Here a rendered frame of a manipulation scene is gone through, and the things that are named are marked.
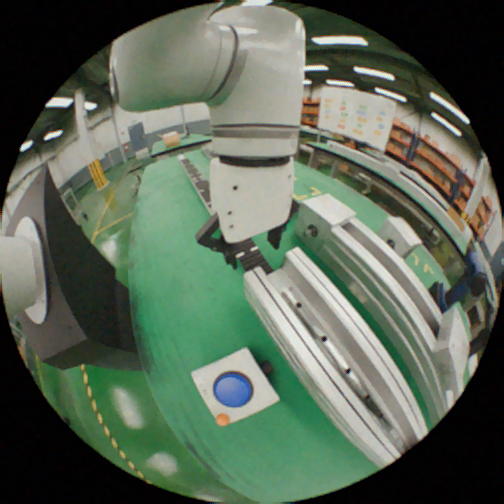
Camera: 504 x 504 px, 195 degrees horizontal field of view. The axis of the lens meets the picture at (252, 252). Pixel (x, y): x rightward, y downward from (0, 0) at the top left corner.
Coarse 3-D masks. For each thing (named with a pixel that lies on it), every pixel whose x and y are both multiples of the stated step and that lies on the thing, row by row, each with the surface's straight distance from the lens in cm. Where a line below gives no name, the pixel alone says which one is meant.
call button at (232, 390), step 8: (224, 376) 19; (232, 376) 18; (240, 376) 19; (216, 384) 19; (224, 384) 19; (232, 384) 19; (240, 384) 18; (248, 384) 19; (216, 392) 19; (224, 392) 19; (232, 392) 19; (240, 392) 19; (248, 392) 19; (224, 400) 19; (232, 400) 19; (240, 400) 19
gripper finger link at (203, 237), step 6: (216, 216) 17; (210, 222) 17; (216, 222) 17; (204, 228) 18; (210, 228) 17; (216, 228) 18; (198, 234) 18; (204, 234) 18; (210, 234) 18; (198, 240) 18; (204, 240) 18; (210, 240) 19; (204, 246) 19
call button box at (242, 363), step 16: (240, 352) 19; (208, 368) 20; (224, 368) 20; (240, 368) 20; (256, 368) 20; (272, 368) 24; (208, 384) 20; (256, 384) 20; (208, 400) 21; (256, 400) 20; (272, 400) 20; (240, 416) 21
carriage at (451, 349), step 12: (456, 312) 42; (444, 324) 40; (456, 324) 40; (444, 336) 37; (456, 336) 40; (444, 348) 35; (456, 348) 39; (468, 348) 51; (444, 360) 38; (456, 360) 40; (444, 372) 41; (456, 372) 41; (444, 384) 45; (456, 384) 45
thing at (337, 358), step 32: (288, 256) 22; (256, 288) 19; (288, 288) 22; (320, 288) 21; (288, 320) 18; (320, 320) 24; (352, 320) 21; (288, 352) 20; (320, 352) 19; (352, 352) 24; (384, 352) 24; (320, 384) 19; (352, 384) 24; (384, 384) 26; (352, 416) 23; (384, 416) 32; (416, 416) 36; (384, 448) 33
